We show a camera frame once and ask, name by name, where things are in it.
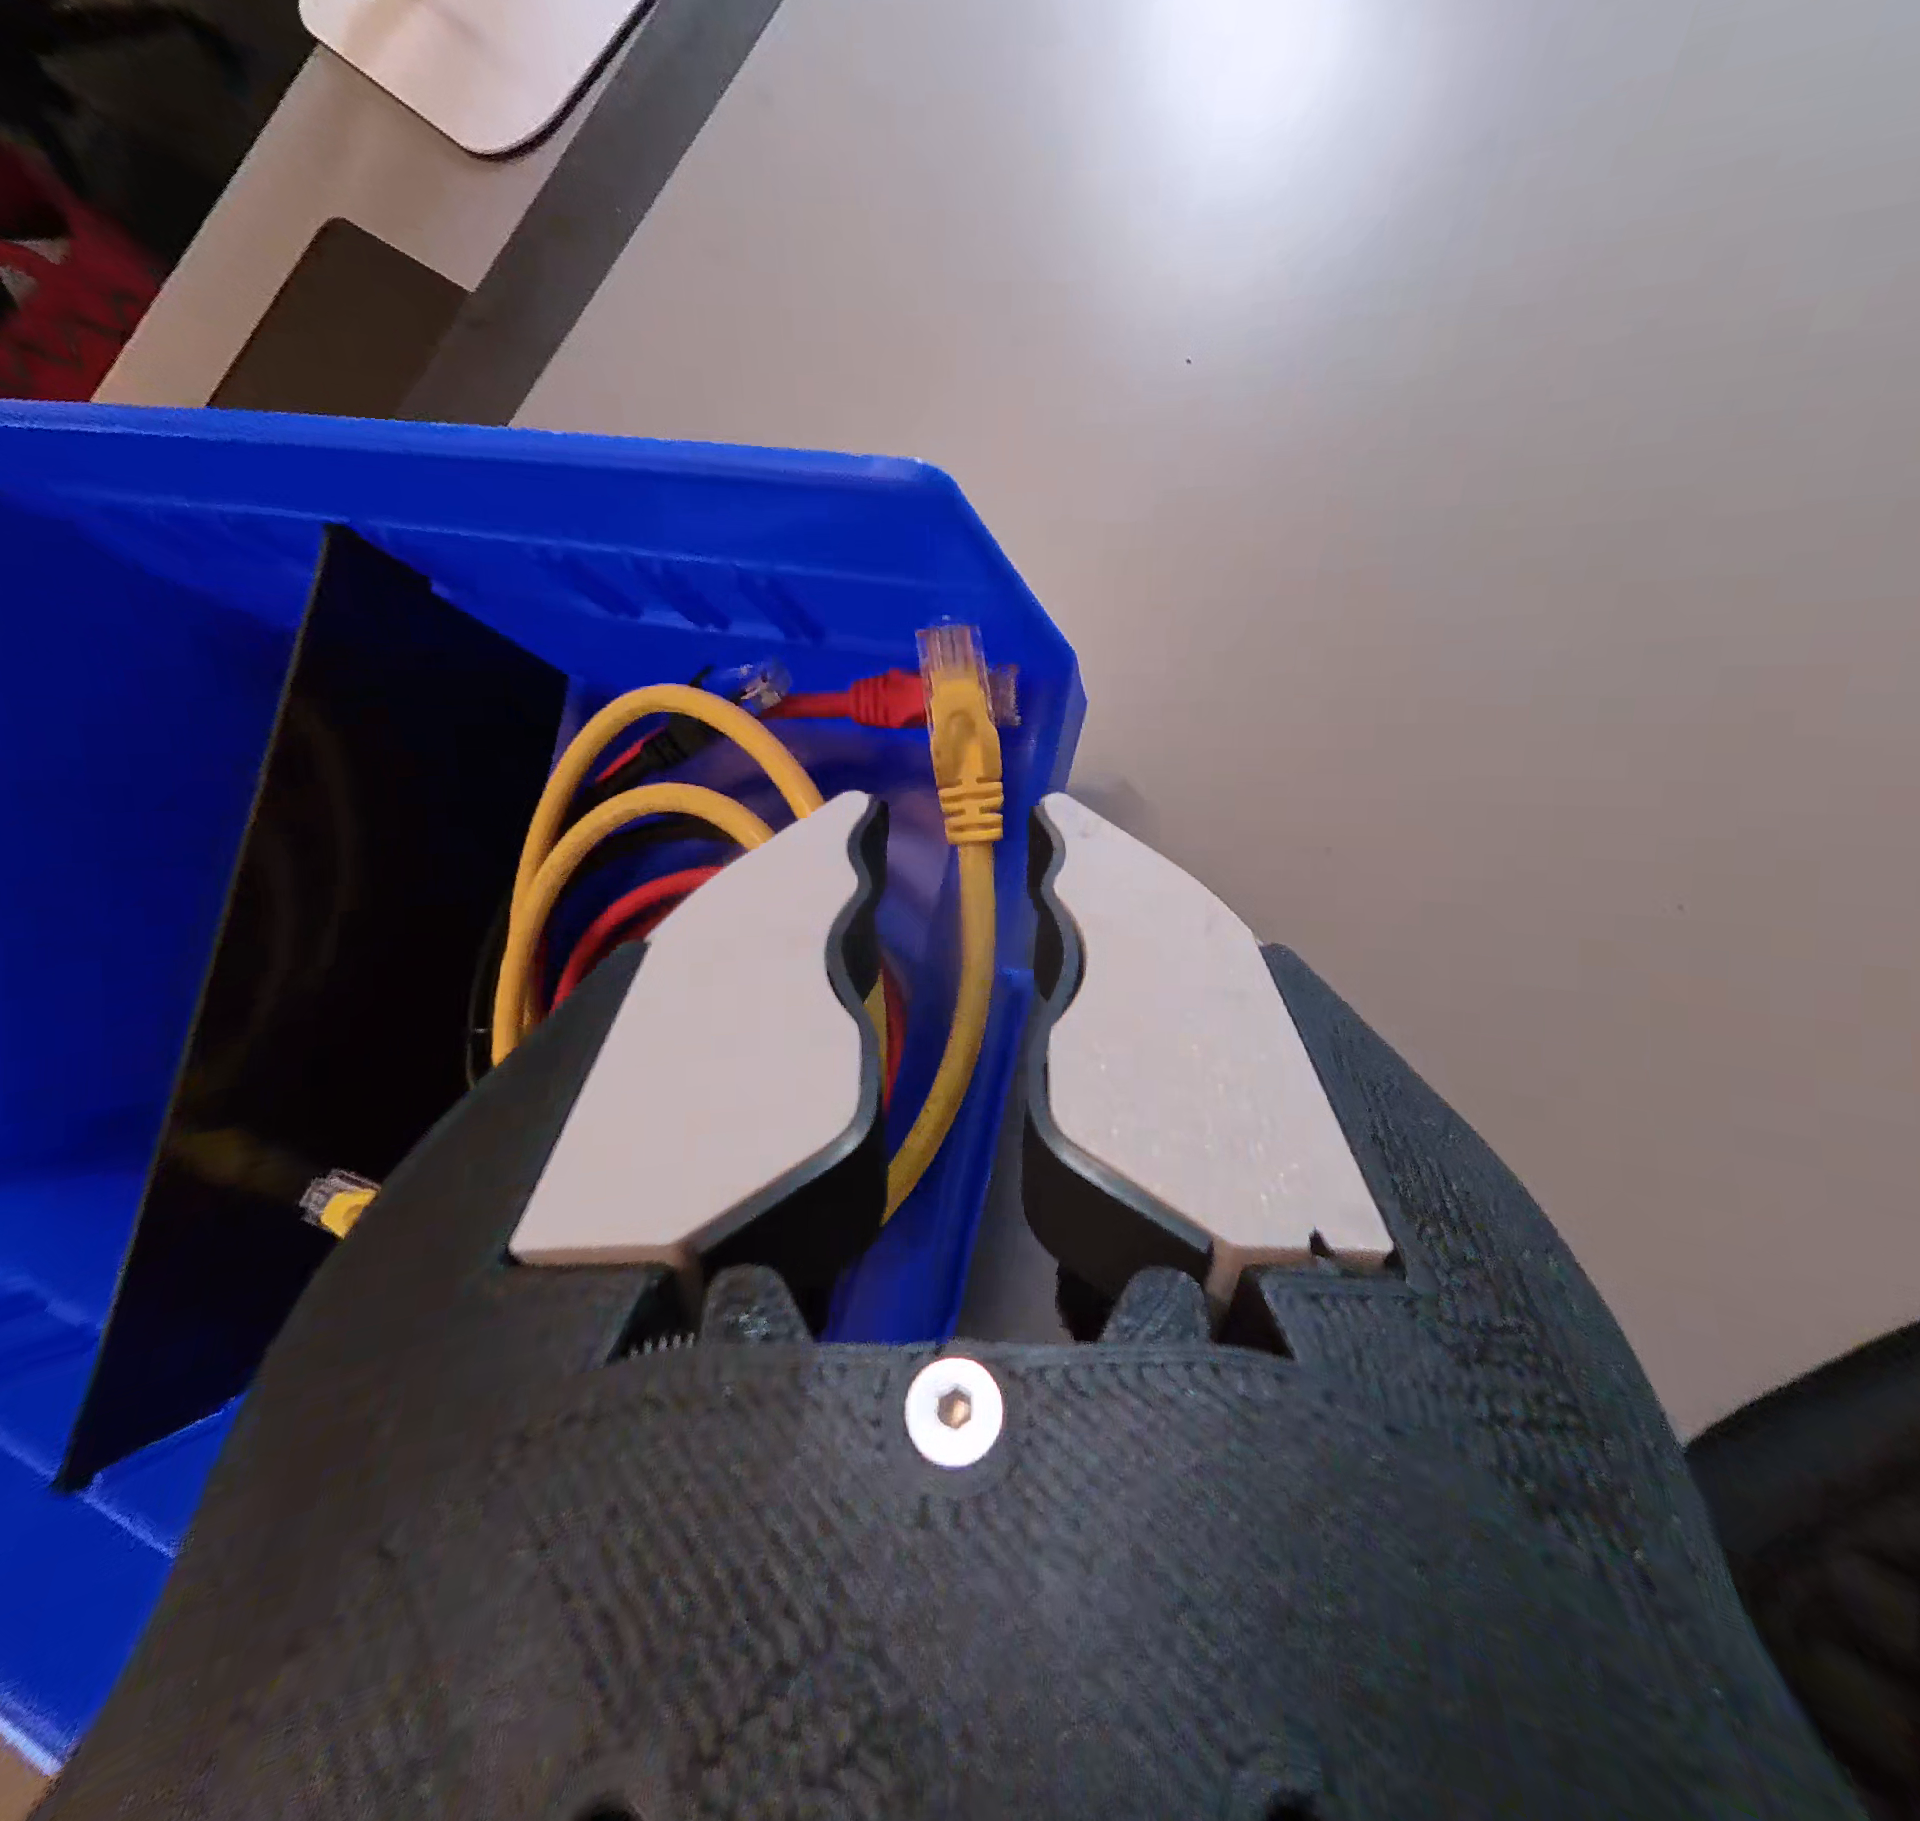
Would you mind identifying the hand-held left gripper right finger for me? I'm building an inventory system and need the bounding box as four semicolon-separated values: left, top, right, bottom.
1022;792;1401;1336

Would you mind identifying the black ethernet cable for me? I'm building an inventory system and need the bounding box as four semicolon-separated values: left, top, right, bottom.
463;656;796;1086

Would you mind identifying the white stand base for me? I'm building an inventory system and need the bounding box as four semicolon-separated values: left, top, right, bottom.
295;0;740;161

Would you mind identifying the red ethernet cable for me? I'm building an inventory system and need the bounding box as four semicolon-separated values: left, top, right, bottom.
547;666;1022;1104

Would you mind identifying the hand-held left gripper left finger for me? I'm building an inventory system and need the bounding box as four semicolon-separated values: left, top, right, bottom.
511;792;891;1336

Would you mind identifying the blue plastic bin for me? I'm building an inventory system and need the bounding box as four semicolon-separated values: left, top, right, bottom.
0;400;1084;1778

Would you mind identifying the yellow ethernet cable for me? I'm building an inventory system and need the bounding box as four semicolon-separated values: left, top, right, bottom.
301;619;1006;1244

